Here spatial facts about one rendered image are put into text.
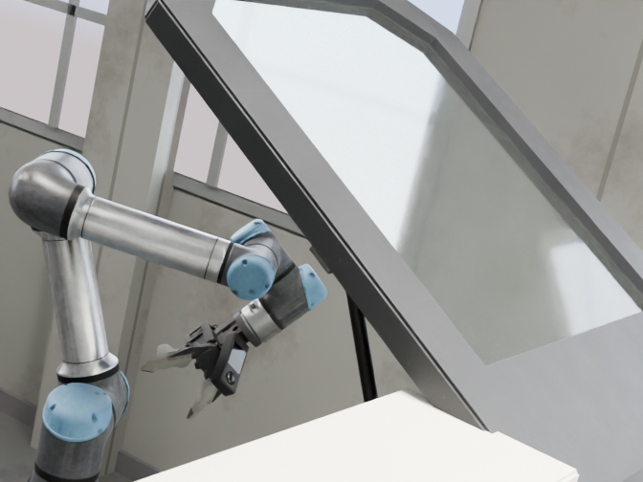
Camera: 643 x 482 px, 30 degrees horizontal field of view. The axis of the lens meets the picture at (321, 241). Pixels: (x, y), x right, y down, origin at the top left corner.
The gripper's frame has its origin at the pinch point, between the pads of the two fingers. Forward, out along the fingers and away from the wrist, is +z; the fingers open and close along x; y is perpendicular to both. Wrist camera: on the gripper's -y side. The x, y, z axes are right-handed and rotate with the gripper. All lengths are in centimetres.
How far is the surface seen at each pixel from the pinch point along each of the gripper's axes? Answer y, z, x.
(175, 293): 168, 16, -87
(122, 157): 184, 2, -42
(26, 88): 236, 20, -23
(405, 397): -78, -40, 37
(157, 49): 186, -28, -19
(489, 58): 116, -105, -52
